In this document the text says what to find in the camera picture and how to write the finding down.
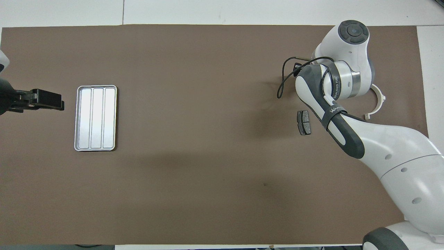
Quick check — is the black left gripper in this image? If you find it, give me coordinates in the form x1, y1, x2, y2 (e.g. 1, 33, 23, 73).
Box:
0, 78, 65, 115

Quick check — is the silver metal tray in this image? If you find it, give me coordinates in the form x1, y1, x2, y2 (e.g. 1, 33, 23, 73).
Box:
74, 85, 118, 152

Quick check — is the brown table mat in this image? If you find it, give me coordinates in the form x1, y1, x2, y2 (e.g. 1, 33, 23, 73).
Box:
0, 24, 430, 245

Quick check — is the dark grey rectangular brake pad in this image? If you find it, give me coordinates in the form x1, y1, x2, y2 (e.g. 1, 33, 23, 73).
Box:
297, 110, 312, 136

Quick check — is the white curved plastic bracket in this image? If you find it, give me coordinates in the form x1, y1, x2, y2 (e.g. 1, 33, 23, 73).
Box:
364, 83, 386, 119

